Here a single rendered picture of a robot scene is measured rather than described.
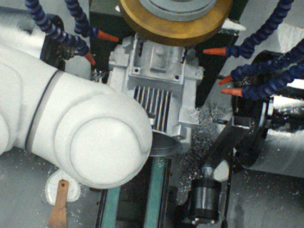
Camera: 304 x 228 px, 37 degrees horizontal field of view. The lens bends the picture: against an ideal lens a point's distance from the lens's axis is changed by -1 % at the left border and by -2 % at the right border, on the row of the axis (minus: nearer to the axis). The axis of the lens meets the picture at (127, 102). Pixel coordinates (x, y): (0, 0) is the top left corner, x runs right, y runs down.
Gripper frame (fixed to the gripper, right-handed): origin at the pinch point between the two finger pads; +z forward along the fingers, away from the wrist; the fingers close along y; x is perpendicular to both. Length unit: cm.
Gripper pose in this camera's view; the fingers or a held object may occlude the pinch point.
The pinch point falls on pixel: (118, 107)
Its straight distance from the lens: 85.6
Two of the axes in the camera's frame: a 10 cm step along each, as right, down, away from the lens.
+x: -1.6, 9.8, 1.0
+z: 0.2, -0.9, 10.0
